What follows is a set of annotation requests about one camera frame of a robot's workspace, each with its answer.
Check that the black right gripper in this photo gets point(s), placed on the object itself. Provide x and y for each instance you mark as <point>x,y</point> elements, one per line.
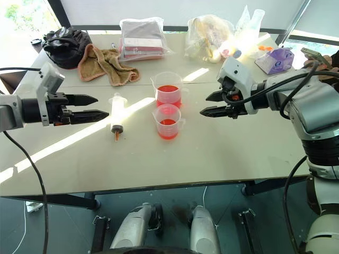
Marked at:
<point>234,111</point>

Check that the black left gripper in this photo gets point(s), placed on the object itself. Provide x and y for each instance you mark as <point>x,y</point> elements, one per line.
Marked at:
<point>58,105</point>

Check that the smartphone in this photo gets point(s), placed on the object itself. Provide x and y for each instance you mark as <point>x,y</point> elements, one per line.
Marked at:
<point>315,55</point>

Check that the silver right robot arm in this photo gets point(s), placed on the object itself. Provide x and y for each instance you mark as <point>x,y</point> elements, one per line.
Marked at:
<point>312,105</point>

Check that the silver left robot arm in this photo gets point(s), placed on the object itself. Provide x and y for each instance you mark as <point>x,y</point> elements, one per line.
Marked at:
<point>10,112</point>

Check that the clear plastic syringe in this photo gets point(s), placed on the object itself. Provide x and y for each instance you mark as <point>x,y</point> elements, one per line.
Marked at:
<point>117,111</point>

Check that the beaker with red liquid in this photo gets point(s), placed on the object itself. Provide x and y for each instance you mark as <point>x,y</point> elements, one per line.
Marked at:
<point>168,94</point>
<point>167,125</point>

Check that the person's hand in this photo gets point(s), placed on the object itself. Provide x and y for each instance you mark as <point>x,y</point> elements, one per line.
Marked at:
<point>331,66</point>

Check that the brown towel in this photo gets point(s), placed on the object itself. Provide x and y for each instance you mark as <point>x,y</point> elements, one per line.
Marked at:
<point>106,64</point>

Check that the black bag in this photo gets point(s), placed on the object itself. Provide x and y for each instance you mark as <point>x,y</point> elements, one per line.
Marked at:
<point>64,47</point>

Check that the plastic bag with yellow items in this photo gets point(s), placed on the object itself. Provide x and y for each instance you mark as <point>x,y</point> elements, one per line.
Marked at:
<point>206,37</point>

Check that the small orange object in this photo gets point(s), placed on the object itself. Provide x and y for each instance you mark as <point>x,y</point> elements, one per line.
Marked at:
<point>265,47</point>

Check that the purple tissue pack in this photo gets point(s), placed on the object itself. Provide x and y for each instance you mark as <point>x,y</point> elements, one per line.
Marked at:
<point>276,61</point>

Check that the plastic bag with books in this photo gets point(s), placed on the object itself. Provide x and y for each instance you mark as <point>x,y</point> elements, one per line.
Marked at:
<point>141,39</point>

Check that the white power strip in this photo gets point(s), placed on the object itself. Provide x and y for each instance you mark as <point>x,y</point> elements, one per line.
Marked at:
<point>34,207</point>

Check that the black metal stand leg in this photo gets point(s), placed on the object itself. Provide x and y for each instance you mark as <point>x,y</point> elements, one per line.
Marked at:
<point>100,232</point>
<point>250,230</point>

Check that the silver right robot leg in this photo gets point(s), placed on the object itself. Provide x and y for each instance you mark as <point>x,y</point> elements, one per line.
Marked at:
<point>204,230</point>

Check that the silver robot leg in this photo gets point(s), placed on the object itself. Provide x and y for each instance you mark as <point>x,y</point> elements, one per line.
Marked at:
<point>204,230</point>
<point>132,227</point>

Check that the silver left robot leg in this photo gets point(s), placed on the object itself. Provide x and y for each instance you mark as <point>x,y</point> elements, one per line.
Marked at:
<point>132,227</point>

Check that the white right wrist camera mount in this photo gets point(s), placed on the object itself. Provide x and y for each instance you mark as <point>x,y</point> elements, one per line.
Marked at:
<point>238,71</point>

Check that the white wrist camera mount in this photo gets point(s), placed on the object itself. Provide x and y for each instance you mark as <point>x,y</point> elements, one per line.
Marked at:
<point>47,76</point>
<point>238,71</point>

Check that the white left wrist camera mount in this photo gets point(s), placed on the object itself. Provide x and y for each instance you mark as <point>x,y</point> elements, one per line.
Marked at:
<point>47,76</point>

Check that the black table frame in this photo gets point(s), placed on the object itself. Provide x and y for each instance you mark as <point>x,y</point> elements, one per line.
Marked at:
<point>79,202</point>

